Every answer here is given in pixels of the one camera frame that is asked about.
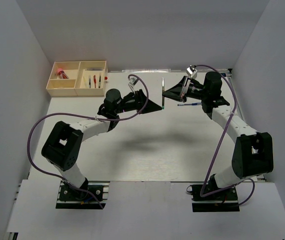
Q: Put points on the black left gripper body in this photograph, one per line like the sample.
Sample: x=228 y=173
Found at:
x=131 y=103

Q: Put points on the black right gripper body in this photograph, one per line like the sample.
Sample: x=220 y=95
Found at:
x=193 y=91

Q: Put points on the blue grip ballpoint pen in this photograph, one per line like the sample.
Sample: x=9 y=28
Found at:
x=189 y=104

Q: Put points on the dark blue gel pen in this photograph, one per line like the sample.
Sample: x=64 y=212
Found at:
x=100 y=80

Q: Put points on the red ballpoint pen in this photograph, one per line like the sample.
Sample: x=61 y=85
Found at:
x=95 y=81

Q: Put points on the pink capped marker tube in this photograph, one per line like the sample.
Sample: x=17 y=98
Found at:
x=61 y=74

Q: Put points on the yellow highlighter pen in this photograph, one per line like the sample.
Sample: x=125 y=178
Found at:
x=86 y=84

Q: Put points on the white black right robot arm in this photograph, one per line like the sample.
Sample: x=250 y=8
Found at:
x=253 y=150

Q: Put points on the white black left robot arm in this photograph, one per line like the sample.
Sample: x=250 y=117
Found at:
x=64 y=142

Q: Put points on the cream compartment organizer box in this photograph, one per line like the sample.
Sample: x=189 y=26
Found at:
x=74 y=86

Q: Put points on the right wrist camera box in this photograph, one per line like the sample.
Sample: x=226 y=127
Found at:
x=192 y=71

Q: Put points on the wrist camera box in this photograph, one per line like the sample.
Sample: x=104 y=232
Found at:
x=192 y=71
x=132 y=82

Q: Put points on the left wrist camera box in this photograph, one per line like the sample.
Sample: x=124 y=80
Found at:
x=132 y=82

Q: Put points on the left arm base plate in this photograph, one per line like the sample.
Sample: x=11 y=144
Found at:
x=67 y=199

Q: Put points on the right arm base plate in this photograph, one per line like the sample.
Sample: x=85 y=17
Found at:
x=222 y=202

